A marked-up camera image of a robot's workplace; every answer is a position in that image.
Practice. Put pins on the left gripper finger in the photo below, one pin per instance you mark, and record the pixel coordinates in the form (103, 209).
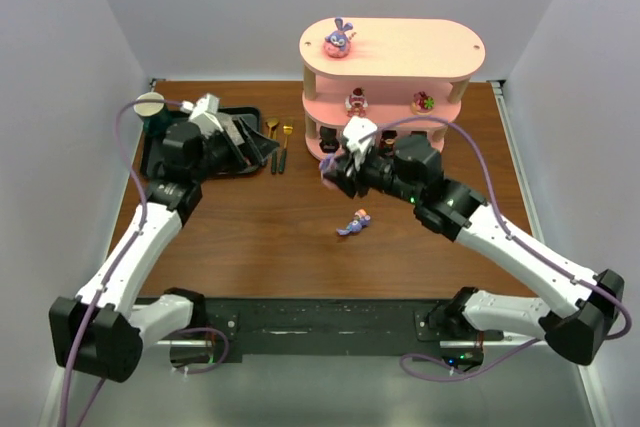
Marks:
(257, 148)
(243, 161)

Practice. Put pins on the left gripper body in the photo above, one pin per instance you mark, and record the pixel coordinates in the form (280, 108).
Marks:
(240, 145)

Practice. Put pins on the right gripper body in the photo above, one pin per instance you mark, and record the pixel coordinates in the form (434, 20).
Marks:
(345, 175)

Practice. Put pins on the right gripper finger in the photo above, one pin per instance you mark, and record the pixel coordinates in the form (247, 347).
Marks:
(352, 188)
(347, 164)

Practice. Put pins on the purple octopus orange hat toy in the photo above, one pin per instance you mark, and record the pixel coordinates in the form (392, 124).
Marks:
(332, 171)

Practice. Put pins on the black helmet figurine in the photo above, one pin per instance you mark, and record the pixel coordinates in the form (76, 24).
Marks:
(329, 142)

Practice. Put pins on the purple bear toy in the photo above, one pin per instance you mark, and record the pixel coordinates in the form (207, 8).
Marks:
(361, 219)

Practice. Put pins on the strawberry cake toy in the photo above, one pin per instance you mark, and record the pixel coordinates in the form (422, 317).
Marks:
(356, 103)

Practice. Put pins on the pink donut toy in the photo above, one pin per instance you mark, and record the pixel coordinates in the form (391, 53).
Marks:
(422, 104)

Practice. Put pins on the pink bunny toy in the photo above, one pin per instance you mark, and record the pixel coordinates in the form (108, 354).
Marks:
(338, 43)

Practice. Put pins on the black-haired ninja figurine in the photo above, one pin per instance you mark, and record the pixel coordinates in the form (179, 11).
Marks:
(387, 142)

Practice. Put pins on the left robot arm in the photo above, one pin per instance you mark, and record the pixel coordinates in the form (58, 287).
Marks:
(165, 210)

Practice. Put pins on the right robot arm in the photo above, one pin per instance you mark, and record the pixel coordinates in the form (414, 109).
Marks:
(572, 308)

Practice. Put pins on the pink three-tier shelf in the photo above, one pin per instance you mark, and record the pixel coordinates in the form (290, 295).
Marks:
(391, 59)

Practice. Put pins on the grey deer plate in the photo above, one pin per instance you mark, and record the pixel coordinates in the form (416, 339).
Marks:
(232, 130)

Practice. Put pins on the dark green cup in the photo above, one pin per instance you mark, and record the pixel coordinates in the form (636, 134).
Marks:
(152, 110)

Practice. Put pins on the gold knife green handle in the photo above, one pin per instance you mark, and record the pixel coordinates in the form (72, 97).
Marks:
(274, 162)

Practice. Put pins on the gold spoon green handle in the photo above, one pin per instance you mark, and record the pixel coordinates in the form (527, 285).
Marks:
(272, 124)

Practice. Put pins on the gold fork green handle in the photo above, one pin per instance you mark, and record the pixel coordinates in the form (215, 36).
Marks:
(288, 128)

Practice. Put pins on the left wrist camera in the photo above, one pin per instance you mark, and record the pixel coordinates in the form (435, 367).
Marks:
(203, 113)

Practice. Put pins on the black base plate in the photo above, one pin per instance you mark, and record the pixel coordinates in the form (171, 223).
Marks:
(333, 327)

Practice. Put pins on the aluminium frame rail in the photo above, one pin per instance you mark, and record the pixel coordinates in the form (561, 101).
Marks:
(65, 397)

